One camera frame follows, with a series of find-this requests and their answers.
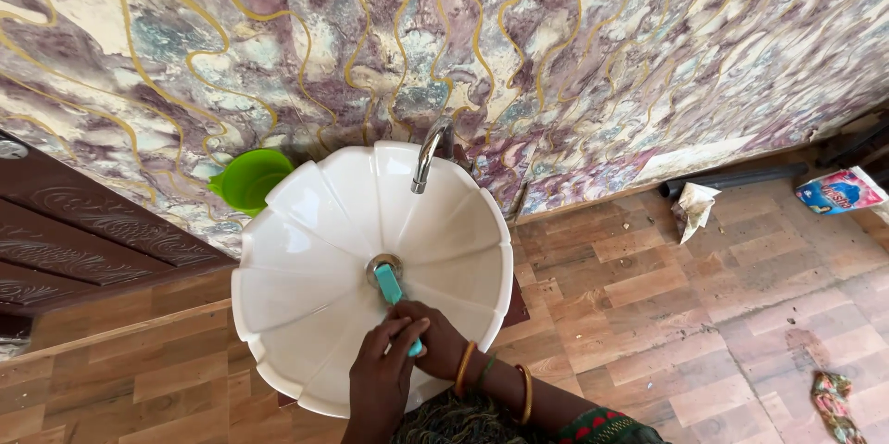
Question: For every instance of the person's left hand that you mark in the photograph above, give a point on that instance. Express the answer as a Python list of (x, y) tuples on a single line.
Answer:
[(378, 371)]

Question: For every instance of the person's right hand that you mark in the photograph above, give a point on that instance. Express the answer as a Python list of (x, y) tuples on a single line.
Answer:
[(437, 343)]

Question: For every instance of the person's right fingers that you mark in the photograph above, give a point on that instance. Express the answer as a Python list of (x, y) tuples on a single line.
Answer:
[(408, 310)]

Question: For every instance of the person's left fingers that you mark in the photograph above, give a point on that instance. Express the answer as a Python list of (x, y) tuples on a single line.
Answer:
[(406, 333)]

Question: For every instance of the teal cleaning brush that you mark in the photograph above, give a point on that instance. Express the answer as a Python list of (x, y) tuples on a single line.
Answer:
[(389, 283)]

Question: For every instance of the metal sink drain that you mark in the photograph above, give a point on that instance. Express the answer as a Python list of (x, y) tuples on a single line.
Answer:
[(380, 262)]

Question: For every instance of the gold bangle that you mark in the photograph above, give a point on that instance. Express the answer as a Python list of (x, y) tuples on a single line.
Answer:
[(464, 367), (526, 395)]

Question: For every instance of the green thin bangle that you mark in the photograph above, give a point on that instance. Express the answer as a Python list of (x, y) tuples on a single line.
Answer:
[(487, 371)]

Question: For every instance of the brown sink stand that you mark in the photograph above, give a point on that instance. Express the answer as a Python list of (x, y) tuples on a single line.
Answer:
[(517, 305)]

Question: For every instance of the white scalloped sink basin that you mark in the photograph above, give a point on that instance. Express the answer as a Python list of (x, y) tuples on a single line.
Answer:
[(312, 235)]

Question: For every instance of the person's green patterned garment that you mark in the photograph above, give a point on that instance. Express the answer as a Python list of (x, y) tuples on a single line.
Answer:
[(486, 427)]

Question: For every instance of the chrome faucet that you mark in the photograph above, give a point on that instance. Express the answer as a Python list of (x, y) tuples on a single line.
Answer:
[(425, 156)]

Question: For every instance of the green plastic mug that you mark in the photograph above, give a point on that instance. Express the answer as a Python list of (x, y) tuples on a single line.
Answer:
[(250, 180)]

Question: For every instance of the crumpled white paper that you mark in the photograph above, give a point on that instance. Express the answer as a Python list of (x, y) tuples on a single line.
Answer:
[(691, 209)]

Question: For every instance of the brown carved wooden door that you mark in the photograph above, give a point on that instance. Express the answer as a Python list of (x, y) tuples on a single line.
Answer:
[(76, 235)]

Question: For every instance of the dark plastic pipe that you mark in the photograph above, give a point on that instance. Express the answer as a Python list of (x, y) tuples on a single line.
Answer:
[(736, 178)]

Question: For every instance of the colourful crumpled cloth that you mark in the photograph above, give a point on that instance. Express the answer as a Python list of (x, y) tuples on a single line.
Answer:
[(833, 406)]

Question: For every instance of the blue pink detergent packet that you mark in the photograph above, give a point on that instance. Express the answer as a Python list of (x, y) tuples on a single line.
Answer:
[(840, 192)]

